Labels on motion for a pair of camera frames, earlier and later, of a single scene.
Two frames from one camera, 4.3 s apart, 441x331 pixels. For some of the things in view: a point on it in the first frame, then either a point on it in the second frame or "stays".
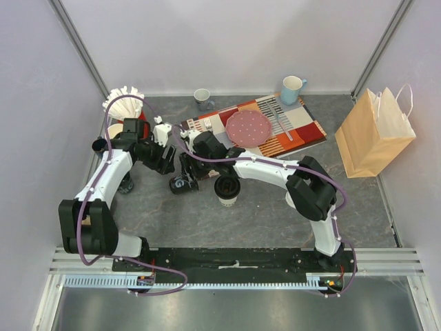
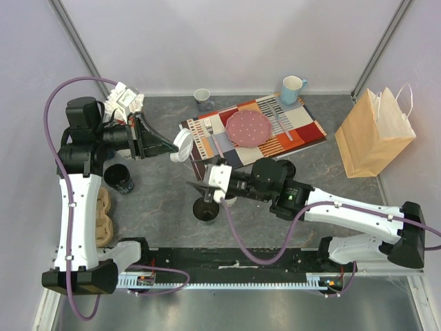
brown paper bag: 375,130 stays
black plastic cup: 182,184 -> 205,211
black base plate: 236,265 stays
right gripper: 189,165 -> 208,194
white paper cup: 227,202 stays
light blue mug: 291,89 stays
